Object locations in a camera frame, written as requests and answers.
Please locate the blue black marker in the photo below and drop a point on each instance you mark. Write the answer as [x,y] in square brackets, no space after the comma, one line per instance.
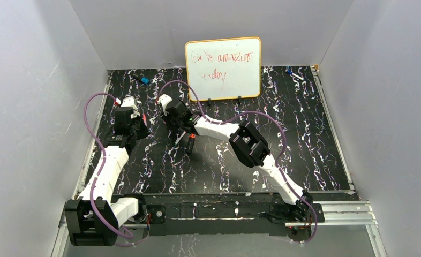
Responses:
[142,79]

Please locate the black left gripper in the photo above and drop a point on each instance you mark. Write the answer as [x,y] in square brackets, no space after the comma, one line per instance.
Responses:
[139,126]

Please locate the orange framed whiteboard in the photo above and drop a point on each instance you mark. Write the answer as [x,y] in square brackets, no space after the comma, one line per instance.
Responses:
[223,69]

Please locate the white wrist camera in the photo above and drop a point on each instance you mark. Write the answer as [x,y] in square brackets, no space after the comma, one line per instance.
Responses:
[163,102]
[129,104]

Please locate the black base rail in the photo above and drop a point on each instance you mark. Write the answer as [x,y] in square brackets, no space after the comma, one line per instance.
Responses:
[233,213]

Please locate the black orange highlighter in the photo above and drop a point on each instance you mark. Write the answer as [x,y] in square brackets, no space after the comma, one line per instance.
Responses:
[190,144]

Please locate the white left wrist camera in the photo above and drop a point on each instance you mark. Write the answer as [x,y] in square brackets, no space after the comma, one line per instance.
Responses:
[129,104]

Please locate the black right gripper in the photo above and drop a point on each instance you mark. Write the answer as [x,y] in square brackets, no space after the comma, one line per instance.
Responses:
[179,127]

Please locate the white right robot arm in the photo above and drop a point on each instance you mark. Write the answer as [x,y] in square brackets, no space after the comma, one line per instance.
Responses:
[251,149]

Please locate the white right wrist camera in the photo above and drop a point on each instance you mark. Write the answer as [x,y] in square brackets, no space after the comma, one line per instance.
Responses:
[163,102]

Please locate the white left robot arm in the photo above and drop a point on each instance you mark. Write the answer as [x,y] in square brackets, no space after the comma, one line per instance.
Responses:
[94,218]

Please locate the white blue pen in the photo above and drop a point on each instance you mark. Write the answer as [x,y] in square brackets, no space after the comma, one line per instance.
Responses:
[294,75]

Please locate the white green-tipped pen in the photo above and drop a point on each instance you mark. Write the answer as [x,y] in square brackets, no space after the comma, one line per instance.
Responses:
[180,137]

